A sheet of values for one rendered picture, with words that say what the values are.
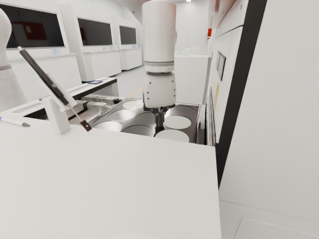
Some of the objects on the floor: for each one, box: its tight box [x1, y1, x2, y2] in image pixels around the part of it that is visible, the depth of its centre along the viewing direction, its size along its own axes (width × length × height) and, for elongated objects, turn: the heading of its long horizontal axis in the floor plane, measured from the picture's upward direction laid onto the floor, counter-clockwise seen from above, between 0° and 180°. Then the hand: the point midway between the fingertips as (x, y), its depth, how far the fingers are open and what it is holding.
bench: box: [58, 3, 122, 83], centre depth 504 cm, size 108×180×200 cm, turn 164°
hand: (159, 119), depth 51 cm, fingers closed
